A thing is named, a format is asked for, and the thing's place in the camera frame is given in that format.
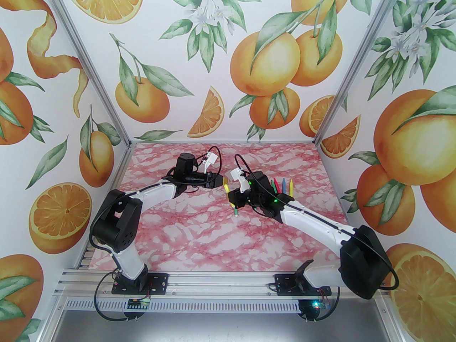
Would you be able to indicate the aluminium frame rail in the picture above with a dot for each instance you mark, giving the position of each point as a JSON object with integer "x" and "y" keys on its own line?
{"x": 221, "y": 283}

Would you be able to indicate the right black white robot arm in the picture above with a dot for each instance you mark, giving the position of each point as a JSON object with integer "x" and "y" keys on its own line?
{"x": 363, "y": 258}

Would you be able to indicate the aluminium frame post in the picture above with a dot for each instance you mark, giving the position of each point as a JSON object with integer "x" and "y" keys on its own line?
{"x": 91, "y": 66}
{"x": 345, "y": 84}

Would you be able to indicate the small circuit board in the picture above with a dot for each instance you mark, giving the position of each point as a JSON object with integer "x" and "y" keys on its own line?
{"x": 137, "y": 302}
{"x": 322, "y": 305}

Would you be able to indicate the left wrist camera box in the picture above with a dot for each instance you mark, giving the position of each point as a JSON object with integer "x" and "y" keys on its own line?
{"x": 209, "y": 159}

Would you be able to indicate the pink marble pattern mat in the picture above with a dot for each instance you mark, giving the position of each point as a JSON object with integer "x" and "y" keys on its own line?
{"x": 213, "y": 241}

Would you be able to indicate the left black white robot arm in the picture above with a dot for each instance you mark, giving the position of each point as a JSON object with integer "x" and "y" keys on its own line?
{"x": 114, "y": 219}

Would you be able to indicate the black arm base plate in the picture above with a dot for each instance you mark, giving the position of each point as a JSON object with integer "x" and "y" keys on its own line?
{"x": 285, "y": 287}
{"x": 160, "y": 283}

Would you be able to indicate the black round device green light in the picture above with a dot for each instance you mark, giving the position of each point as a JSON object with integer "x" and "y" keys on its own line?
{"x": 310, "y": 312}

